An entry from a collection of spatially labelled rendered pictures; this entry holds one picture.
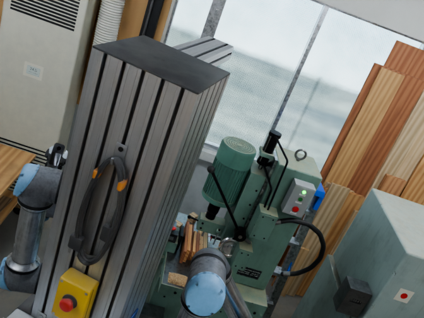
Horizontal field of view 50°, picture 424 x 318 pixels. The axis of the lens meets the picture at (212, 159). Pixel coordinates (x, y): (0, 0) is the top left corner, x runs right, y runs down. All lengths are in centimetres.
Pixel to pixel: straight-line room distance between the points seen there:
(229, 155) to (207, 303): 88
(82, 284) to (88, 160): 32
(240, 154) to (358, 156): 161
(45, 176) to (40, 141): 194
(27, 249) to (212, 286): 72
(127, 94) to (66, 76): 230
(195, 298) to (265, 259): 104
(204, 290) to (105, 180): 47
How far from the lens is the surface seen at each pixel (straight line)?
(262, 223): 212
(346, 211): 358
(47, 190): 157
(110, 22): 321
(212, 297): 135
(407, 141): 360
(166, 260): 224
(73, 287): 121
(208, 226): 231
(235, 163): 207
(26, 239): 172
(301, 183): 208
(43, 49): 326
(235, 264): 225
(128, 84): 97
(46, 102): 337
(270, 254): 234
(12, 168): 331
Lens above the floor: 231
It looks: 25 degrees down
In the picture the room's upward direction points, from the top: 21 degrees clockwise
